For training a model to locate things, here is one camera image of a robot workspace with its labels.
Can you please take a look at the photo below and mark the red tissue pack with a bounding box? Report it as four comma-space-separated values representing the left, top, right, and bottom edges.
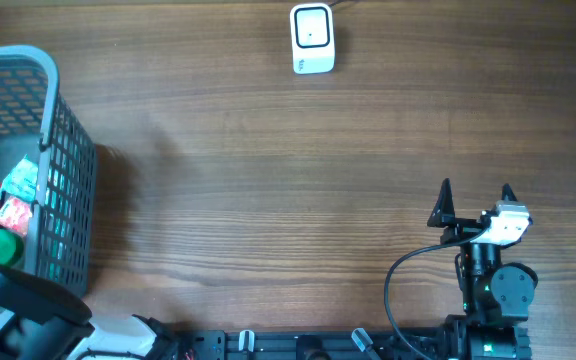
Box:
0, 196, 33, 237

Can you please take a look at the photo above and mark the green lid jar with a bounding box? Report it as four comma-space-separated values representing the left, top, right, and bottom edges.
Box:
0, 228, 25, 269

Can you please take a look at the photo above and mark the teal wet wipes pack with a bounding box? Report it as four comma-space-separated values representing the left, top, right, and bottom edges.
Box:
2, 156, 39, 203

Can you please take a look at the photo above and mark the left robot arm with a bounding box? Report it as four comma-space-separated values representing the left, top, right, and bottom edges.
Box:
0, 265, 181, 360

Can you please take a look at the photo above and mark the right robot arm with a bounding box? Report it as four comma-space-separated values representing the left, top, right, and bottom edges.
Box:
427, 179, 538, 360

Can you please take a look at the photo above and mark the white barcode scanner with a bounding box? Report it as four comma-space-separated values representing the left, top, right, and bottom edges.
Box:
289, 3, 336, 75

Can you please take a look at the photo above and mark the grey plastic mesh basket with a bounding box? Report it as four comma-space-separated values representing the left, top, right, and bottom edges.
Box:
0, 45, 98, 296

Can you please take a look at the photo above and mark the black mounting rail base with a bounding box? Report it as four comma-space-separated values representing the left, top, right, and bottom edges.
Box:
172, 327, 533, 360

